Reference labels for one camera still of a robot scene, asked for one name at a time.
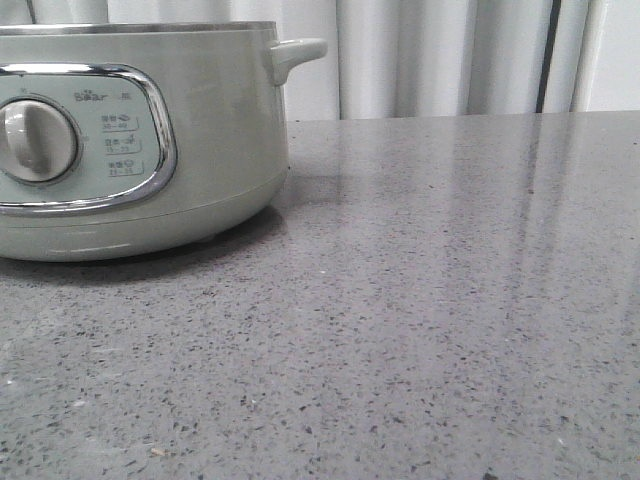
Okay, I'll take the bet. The white curtain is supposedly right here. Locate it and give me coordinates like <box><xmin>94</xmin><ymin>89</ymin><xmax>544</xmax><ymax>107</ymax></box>
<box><xmin>1</xmin><ymin>1</ymin><xmax>639</xmax><ymax>120</ymax></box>

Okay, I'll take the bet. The pale green electric pot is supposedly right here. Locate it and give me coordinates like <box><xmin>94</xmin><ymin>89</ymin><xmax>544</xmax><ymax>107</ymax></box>
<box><xmin>1</xmin><ymin>21</ymin><xmax>327</xmax><ymax>262</ymax></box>

